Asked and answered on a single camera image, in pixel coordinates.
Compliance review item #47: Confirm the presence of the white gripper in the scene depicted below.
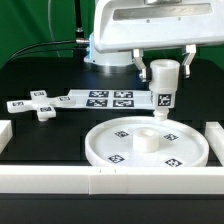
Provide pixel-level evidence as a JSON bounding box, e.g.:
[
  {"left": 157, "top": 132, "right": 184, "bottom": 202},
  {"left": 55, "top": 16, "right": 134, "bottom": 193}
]
[{"left": 94, "top": 0, "right": 224, "bottom": 82}]

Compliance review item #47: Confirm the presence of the white round table top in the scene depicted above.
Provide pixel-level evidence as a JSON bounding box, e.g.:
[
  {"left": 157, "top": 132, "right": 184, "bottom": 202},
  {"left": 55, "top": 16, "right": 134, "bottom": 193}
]
[{"left": 85, "top": 116, "right": 209, "bottom": 167}]

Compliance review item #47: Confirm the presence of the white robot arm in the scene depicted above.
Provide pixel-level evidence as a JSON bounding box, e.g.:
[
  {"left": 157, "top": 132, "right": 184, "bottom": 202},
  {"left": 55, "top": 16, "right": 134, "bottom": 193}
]
[{"left": 85, "top": 0, "right": 224, "bottom": 79}]

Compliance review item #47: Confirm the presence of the white marker sheet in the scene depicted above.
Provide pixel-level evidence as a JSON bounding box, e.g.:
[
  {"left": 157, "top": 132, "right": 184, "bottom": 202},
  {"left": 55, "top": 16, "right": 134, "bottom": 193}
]
[{"left": 68, "top": 89, "right": 153, "bottom": 110}]

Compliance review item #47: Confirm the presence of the white right fence block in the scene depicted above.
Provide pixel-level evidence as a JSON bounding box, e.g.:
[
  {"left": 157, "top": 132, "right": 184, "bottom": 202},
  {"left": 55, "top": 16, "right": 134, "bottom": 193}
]
[{"left": 205, "top": 122, "right": 224, "bottom": 167}]

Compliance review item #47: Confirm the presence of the white fence block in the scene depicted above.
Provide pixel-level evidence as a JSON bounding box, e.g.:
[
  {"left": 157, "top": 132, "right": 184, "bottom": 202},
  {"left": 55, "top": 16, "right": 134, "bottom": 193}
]
[
  {"left": 205, "top": 122, "right": 224, "bottom": 167},
  {"left": 0, "top": 120, "right": 13, "bottom": 154}
]

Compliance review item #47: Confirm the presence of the white cross-shaped table base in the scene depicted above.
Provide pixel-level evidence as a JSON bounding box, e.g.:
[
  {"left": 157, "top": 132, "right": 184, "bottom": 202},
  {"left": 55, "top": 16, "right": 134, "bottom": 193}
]
[{"left": 7, "top": 90, "right": 76, "bottom": 122}]

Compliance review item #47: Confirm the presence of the white left fence block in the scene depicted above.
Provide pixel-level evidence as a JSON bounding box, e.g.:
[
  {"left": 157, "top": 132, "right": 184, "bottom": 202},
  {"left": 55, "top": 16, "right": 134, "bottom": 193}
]
[{"left": 0, "top": 120, "right": 13, "bottom": 154}]

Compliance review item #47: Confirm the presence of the white front fence bar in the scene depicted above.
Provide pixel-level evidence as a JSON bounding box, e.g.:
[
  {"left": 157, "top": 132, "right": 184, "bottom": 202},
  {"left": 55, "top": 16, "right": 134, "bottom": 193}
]
[{"left": 0, "top": 165, "right": 224, "bottom": 195}]

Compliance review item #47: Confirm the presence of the black upright cable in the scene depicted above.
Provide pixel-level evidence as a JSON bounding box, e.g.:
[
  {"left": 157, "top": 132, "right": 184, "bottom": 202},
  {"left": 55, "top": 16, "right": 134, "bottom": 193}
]
[{"left": 73, "top": 0, "right": 85, "bottom": 61}]

